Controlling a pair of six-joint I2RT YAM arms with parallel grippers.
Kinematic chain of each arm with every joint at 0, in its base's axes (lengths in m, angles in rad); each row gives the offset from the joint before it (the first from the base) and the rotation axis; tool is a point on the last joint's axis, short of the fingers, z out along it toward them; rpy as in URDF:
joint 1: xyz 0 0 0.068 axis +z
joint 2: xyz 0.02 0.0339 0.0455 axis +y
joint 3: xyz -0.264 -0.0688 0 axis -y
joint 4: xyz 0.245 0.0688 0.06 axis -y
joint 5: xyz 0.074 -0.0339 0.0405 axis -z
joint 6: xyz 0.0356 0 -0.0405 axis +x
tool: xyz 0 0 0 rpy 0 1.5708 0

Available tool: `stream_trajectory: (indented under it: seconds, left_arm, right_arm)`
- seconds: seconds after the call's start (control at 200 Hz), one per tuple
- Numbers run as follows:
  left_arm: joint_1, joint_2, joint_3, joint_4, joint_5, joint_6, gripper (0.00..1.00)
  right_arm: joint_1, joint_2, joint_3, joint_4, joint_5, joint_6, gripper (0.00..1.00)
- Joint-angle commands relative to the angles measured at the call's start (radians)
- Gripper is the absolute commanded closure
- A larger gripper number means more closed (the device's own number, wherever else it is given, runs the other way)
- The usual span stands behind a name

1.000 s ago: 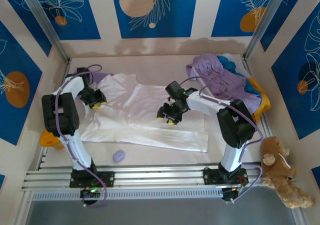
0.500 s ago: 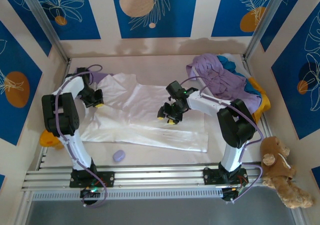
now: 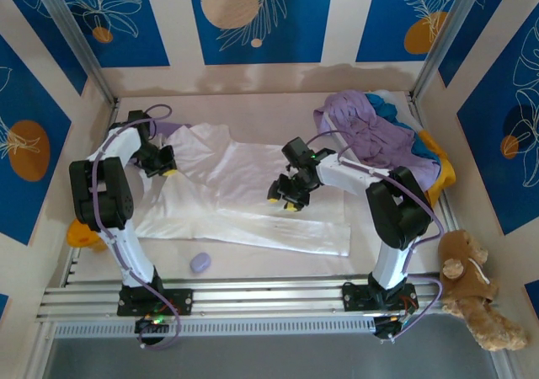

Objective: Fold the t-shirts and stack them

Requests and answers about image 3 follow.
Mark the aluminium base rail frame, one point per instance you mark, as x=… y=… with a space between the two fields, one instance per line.
x=273 y=295

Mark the small lavender oval case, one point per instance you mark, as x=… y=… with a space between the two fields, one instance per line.
x=200 y=263

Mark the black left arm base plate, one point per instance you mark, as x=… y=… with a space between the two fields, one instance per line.
x=181 y=301

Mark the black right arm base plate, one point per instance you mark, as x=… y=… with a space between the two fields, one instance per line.
x=358 y=299

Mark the white laundry basket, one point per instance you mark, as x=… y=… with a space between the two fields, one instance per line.
x=402 y=109

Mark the blue t-shirt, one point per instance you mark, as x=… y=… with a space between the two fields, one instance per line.
x=381 y=107

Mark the folded lavender t-shirt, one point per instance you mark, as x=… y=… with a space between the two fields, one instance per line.
x=170 y=127

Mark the black controller box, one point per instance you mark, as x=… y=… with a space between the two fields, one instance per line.
x=385 y=328
x=147 y=326

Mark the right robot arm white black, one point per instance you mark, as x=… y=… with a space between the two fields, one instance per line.
x=396 y=210

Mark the yellow t-shirt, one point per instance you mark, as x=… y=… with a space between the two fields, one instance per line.
x=444 y=172

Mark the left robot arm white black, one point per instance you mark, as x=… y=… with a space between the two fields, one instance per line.
x=105 y=193

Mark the crumpled lavender t-shirt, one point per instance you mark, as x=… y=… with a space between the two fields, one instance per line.
x=375 y=139

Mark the white t-shirt with black print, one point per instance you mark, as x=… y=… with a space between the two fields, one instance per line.
x=236 y=193

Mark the brown teddy bear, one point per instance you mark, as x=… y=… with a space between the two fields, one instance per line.
x=471 y=286

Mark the aluminium frame post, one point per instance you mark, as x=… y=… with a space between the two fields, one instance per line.
x=71 y=38
x=446 y=33

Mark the orange plastic cup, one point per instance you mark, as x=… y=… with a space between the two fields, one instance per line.
x=82 y=236

